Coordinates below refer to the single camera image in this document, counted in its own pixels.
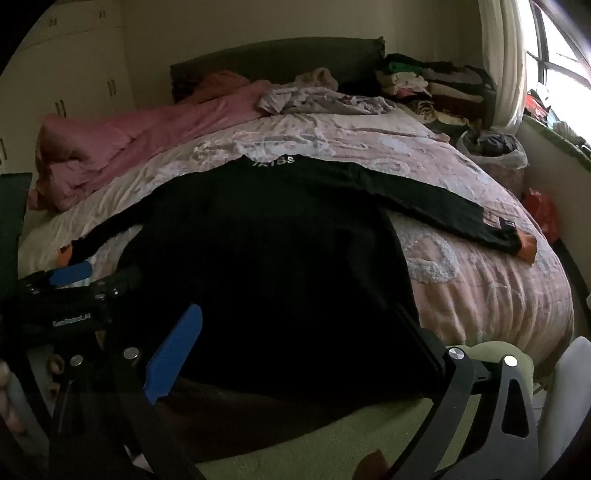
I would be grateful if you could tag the clothes on windowsill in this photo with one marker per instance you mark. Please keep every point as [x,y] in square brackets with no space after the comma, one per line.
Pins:
[558,124]

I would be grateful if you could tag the pile of folded clothes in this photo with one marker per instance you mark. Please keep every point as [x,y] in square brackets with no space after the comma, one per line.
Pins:
[438,85]

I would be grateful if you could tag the window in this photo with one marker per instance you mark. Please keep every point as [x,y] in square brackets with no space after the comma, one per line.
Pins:
[561,50]

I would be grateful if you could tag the red plastic bag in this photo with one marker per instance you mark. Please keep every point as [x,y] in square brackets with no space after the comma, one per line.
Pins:
[542,214]

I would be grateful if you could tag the floral storage basket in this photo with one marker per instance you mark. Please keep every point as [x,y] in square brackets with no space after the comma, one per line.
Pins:
[505,180]

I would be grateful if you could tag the dark flat panel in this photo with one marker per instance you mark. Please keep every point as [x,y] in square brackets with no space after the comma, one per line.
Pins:
[14,221]

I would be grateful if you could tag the white plastic bag of clothes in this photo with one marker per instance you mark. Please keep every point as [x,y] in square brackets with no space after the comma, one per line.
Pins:
[503,154]

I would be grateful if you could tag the black sweater with orange cuffs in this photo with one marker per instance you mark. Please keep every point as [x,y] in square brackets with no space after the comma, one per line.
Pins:
[258,258]

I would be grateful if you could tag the person's left hand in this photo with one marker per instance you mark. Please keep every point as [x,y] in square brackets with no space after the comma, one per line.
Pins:
[9,397]

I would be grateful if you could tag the crumpled lilac cloth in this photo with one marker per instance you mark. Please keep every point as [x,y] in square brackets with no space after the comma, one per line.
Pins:
[314,99]

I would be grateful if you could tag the white plastic object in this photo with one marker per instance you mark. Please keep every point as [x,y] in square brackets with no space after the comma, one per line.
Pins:
[570,383]

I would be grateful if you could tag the pink duvet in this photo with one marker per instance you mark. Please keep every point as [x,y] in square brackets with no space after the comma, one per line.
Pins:
[138,134]

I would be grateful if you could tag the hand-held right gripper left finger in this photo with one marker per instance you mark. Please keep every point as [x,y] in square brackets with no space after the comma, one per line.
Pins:
[173,350]

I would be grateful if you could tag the light green fleece cloth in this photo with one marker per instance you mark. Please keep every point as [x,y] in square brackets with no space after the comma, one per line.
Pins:
[323,438]

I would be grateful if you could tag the pink patterned fleece blanket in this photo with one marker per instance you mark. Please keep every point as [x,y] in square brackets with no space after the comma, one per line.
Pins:
[461,286]

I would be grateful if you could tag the cream wardrobe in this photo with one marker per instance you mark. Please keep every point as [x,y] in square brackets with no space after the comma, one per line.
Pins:
[60,55]

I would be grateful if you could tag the white curtain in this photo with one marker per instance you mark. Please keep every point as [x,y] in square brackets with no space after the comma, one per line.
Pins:
[503,60]

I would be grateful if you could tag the salmon pink cloth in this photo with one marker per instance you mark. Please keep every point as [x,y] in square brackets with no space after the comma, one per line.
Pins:
[221,85]

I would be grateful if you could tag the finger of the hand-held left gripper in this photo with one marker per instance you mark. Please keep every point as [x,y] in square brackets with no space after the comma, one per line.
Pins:
[120,279]
[71,273]

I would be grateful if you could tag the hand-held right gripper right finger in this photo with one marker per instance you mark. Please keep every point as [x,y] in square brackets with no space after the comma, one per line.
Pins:
[461,392]

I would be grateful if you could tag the fluffy pale pink garment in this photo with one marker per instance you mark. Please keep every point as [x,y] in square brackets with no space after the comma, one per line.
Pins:
[318,76]

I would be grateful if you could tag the dark green headboard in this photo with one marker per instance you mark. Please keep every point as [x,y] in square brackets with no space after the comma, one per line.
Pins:
[277,60]

